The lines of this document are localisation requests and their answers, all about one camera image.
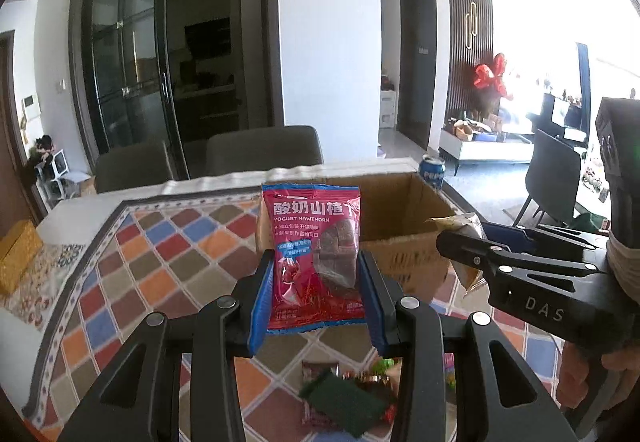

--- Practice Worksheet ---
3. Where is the beige fortune biscuits bag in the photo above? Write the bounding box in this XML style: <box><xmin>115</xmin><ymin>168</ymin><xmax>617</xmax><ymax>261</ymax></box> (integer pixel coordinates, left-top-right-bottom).
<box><xmin>426</xmin><ymin>213</ymin><xmax>486</xmax><ymax>291</ymax></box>

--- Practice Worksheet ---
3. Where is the grey dining chair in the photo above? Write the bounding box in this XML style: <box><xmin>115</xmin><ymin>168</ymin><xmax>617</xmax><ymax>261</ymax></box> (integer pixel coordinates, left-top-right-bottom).
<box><xmin>94</xmin><ymin>141</ymin><xmax>175</xmax><ymax>194</ymax></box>
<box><xmin>205</xmin><ymin>125</ymin><xmax>323</xmax><ymax>176</ymax></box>

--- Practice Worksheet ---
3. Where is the red yogurt hawthorn snack bag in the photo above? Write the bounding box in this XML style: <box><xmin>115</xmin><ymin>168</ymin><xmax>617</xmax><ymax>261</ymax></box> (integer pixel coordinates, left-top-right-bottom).
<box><xmin>262</xmin><ymin>183</ymin><xmax>364</xmax><ymax>334</ymax></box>

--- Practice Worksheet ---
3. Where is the white storage shelf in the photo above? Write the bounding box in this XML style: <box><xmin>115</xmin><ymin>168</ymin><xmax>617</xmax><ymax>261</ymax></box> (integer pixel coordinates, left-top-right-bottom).
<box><xmin>378</xmin><ymin>75</ymin><xmax>398</xmax><ymax>129</ymax></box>

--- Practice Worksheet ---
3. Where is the dark chair at right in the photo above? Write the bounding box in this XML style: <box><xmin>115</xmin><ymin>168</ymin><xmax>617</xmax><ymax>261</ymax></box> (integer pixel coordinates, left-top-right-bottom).
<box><xmin>513</xmin><ymin>129</ymin><xmax>582</xmax><ymax>227</ymax></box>

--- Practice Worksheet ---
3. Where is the brown cardboard box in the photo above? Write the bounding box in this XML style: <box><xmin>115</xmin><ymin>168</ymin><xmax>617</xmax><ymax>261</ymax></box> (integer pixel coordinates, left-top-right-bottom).
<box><xmin>257</xmin><ymin>171</ymin><xmax>464</xmax><ymax>306</ymax></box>

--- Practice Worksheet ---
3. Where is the red flower decoration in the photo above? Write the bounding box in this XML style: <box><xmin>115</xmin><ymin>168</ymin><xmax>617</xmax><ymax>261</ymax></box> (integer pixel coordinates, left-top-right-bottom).
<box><xmin>473</xmin><ymin>52</ymin><xmax>513</xmax><ymax>100</ymax></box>

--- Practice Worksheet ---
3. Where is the right grey dining chair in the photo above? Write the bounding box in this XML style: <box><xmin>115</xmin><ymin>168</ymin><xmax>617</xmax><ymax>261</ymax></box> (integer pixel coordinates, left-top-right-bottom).
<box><xmin>205</xmin><ymin>125</ymin><xmax>323</xmax><ymax>176</ymax></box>

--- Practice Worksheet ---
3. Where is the person's right hand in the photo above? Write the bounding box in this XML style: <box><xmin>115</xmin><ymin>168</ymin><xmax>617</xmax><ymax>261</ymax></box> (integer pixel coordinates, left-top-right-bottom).
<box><xmin>555</xmin><ymin>340</ymin><xmax>640</xmax><ymax>413</ymax></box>

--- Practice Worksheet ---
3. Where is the white tv cabinet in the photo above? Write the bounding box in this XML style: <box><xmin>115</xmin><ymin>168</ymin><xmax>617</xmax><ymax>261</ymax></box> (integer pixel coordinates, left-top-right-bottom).
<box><xmin>439</xmin><ymin>129</ymin><xmax>534</xmax><ymax>175</ymax></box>

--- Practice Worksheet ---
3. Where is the green toy candy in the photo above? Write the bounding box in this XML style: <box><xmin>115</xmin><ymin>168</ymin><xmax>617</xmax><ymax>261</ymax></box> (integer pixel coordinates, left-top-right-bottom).
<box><xmin>371</xmin><ymin>358</ymin><xmax>401</xmax><ymax>379</ymax></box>

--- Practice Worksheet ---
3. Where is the white stool with bag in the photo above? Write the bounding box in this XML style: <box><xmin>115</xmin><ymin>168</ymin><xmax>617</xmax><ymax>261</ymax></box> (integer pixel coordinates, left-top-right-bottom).
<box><xmin>28</xmin><ymin>135</ymin><xmax>92</xmax><ymax>209</ymax></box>

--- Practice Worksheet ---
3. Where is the dark green snack pouch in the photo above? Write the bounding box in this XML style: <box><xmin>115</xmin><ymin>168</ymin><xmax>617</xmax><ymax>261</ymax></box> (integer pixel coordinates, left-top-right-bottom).
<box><xmin>298</xmin><ymin>370</ymin><xmax>397</xmax><ymax>438</ymax></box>

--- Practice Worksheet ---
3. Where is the blue pepsi can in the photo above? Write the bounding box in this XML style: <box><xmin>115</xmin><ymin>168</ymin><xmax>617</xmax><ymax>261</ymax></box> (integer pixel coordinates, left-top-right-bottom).
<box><xmin>419</xmin><ymin>154</ymin><xmax>446</xmax><ymax>191</ymax></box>

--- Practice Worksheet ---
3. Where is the left grey dining chair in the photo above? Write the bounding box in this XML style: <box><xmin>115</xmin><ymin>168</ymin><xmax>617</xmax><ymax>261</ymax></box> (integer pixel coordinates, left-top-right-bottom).
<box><xmin>94</xmin><ymin>141</ymin><xmax>175</xmax><ymax>194</ymax></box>

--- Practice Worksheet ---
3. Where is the patterned floral placemat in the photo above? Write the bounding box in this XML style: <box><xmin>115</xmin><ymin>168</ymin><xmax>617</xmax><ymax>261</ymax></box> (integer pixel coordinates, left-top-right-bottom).
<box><xmin>1</xmin><ymin>244</ymin><xmax>85</xmax><ymax>332</ymax></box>

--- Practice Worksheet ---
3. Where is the colourful diamond pattern tablecloth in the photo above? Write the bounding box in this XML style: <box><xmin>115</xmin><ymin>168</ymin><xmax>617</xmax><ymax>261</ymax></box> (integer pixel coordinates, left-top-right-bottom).
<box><xmin>22</xmin><ymin>186</ymin><xmax>566</xmax><ymax>442</ymax></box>

